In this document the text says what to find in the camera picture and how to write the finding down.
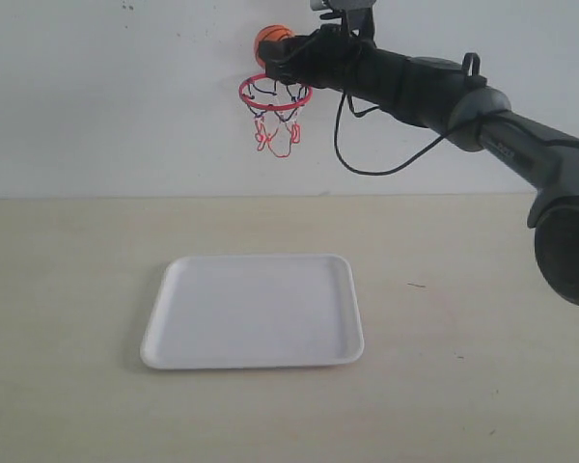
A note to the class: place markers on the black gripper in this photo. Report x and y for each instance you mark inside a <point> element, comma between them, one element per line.
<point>329,58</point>

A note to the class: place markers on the small orange basketball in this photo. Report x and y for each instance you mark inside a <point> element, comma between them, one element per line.
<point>274,33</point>

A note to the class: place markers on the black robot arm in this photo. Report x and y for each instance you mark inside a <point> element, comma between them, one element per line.
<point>455,101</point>

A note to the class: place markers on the red mini basketball hoop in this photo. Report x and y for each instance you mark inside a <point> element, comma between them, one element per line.
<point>275,108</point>

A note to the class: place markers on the white plastic tray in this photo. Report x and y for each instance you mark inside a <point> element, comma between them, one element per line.
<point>254,311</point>

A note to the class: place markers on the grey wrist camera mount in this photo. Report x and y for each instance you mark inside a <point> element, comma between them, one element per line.
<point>355,15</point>

